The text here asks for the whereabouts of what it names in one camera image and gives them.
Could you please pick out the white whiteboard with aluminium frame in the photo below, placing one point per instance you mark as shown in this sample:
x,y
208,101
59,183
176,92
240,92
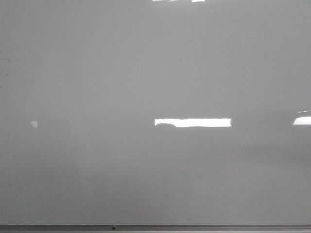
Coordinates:
x,y
155,115

